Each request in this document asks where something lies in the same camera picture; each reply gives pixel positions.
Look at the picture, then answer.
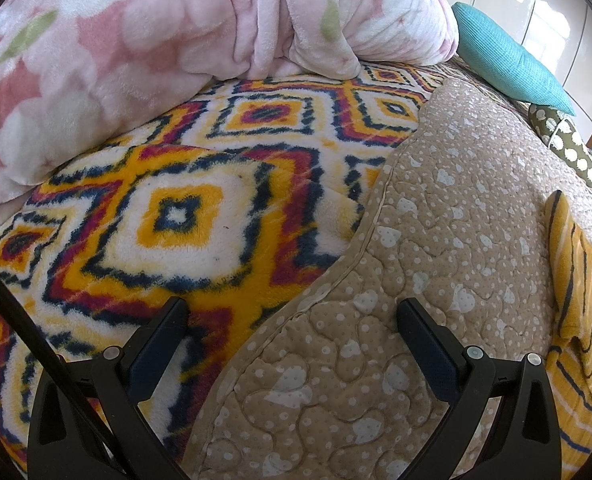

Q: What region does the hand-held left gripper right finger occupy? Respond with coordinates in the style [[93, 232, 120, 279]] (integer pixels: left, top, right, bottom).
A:
[[397, 298, 562, 480]]

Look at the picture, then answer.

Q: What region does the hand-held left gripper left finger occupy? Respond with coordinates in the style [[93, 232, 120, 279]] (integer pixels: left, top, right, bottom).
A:
[[27, 296, 191, 480]]

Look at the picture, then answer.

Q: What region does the yellow striped garment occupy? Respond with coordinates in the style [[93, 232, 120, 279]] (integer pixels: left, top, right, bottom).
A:
[[543, 190, 592, 480]]

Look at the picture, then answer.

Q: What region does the beige quilted bedspread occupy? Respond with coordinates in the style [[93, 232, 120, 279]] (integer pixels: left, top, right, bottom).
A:
[[183, 55, 592, 480]]

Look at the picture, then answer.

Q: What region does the colourful diamond pattern blanket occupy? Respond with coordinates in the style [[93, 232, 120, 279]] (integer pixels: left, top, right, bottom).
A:
[[0, 62, 449, 473]]

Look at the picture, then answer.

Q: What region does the olive polka dot pillow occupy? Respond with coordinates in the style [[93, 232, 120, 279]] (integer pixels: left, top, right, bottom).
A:
[[528, 102, 592, 217]]

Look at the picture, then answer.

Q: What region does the pink floral fleece blanket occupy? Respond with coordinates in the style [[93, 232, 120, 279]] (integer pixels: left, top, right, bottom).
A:
[[0, 0, 459, 211]]

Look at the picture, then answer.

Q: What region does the teal pillow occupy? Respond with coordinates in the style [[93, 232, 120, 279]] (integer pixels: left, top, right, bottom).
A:
[[450, 2, 576, 117]]

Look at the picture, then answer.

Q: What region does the glossy white wardrobe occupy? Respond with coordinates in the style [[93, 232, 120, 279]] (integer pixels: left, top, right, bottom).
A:
[[421, 0, 592, 133]]

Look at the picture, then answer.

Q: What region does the black cable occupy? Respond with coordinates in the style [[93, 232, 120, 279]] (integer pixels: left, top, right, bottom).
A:
[[0, 252, 127, 461]]

